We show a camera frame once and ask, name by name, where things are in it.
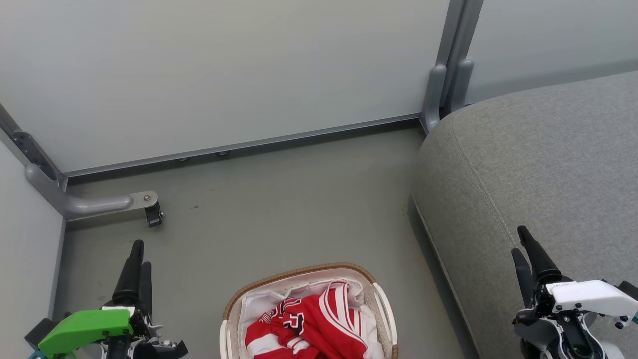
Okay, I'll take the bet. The grey fabric sofa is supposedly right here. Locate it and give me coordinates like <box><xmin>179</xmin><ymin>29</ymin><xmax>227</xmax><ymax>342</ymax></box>
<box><xmin>411</xmin><ymin>70</ymin><xmax>638</xmax><ymax>359</ymax></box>

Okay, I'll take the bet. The black caster wheel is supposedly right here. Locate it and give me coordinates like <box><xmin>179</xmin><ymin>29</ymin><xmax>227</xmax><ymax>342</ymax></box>
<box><xmin>144</xmin><ymin>201</ymin><xmax>164</xmax><ymax>228</ymax></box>

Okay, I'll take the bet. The grey partition foot leg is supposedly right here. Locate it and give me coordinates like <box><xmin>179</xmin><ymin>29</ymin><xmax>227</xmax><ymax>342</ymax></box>
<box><xmin>25</xmin><ymin>164</ymin><xmax>159</xmax><ymax>222</ymax></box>

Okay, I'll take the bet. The white wicker-rimmed laundry basket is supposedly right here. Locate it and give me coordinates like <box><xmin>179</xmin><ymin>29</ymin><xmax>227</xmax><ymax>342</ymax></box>
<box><xmin>220</xmin><ymin>262</ymin><xmax>399</xmax><ymax>359</ymax></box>

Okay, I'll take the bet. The grey partition corner post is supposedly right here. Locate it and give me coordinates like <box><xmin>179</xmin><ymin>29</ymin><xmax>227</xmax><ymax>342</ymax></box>
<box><xmin>420</xmin><ymin>0</ymin><xmax>484</xmax><ymax>134</ymax></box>

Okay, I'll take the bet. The red white striped jersey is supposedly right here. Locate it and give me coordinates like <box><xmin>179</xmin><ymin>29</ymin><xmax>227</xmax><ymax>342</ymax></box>
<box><xmin>244</xmin><ymin>282</ymin><xmax>372</xmax><ymax>359</ymax></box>

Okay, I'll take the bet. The grey partition bottom rail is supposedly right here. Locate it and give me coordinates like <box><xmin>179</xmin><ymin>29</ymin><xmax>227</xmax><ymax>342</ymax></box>
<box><xmin>64</xmin><ymin>113</ymin><xmax>422</xmax><ymax>178</ymax></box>

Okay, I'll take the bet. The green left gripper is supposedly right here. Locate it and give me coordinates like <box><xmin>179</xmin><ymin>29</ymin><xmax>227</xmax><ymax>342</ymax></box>
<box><xmin>25</xmin><ymin>240</ymin><xmax>189</xmax><ymax>359</ymax></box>

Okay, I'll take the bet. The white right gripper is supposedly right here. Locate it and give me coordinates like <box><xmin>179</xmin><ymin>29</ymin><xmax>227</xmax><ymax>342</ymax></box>
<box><xmin>511</xmin><ymin>226</ymin><xmax>638</xmax><ymax>359</ymax></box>

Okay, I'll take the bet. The grey metal hinge bracket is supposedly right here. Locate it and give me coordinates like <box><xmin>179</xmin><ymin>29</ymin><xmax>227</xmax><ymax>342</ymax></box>
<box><xmin>12</xmin><ymin>130</ymin><xmax>58</xmax><ymax>181</ymax></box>

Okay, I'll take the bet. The white cloth basket liner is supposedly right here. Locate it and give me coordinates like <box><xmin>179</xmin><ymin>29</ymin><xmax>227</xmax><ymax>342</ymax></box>
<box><xmin>238</xmin><ymin>278</ymin><xmax>385</xmax><ymax>359</ymax></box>

